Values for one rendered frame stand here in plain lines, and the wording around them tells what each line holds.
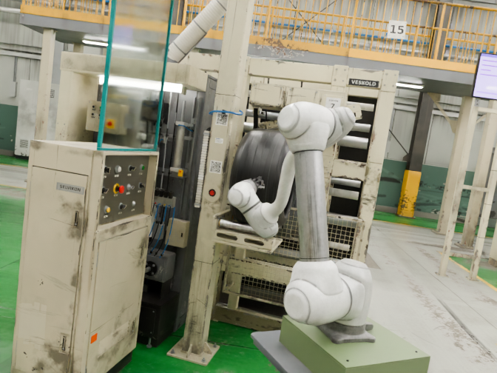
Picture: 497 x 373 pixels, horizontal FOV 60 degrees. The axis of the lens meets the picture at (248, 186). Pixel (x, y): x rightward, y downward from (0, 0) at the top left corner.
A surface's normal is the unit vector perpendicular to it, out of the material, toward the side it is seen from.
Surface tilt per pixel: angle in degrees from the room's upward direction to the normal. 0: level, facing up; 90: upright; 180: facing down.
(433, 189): 90
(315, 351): 90
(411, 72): 90
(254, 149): 55
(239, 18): 90
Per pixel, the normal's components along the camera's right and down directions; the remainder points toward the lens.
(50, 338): -0.29, 0.09
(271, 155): -0.14, -0.45
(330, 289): 0.56, -0.20
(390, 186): -0.06, 0.11
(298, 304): -0.71, 0.07
